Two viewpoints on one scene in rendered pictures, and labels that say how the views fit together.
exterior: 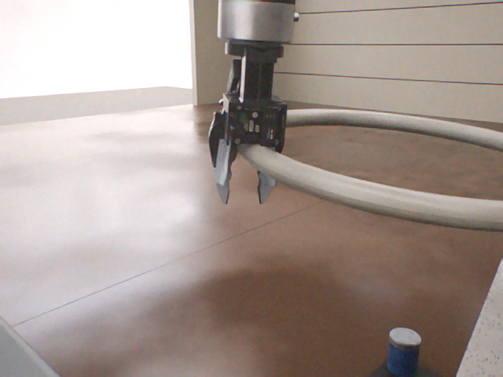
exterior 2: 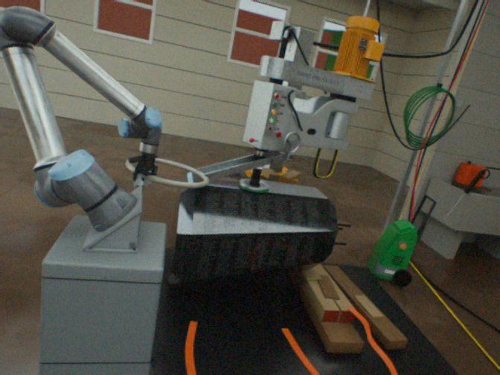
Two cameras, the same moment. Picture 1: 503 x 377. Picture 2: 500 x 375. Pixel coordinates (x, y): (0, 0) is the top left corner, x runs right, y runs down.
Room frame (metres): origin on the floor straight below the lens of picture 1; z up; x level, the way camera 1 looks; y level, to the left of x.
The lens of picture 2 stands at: (-0.76, 1.19, 1.54)
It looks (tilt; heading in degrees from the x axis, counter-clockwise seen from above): 17 degrees down; 300
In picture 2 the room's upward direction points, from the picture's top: 12 degrees clockwise
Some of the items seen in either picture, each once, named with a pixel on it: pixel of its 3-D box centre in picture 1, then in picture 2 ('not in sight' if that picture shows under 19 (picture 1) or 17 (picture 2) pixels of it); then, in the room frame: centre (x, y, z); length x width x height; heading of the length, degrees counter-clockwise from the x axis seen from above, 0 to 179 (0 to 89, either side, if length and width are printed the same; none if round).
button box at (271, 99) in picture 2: not in sight; (271, 111); (0.33, -0.72, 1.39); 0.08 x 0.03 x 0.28; 68
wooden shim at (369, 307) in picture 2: not in sight; (367, 306); (-0.50, -1.36, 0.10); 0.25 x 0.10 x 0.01; 141
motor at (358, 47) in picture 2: not in sight; (357, 49); (0.15, -1.43, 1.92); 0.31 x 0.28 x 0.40; 158
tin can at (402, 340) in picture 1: (403, 352); not in sight; (1.38, -0.53, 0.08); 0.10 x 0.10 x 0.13
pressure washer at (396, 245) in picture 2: not in sight; (399, 236); (-0.47, -2.24, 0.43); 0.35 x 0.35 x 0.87; 29
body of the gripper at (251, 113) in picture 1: (252, 96); (147, 163); (0.60, -0.01, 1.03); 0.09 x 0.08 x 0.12; 8
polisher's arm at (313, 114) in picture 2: not in sight; (310, 126); (0.25, -1.18, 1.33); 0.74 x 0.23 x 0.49; 68
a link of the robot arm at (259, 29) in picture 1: (258, 25); (149, 148); (0.60, -0.01, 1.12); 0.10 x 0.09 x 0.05; 98
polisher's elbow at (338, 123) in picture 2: not in sight; (335, 124); (0.16, -1.44, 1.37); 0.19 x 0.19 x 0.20
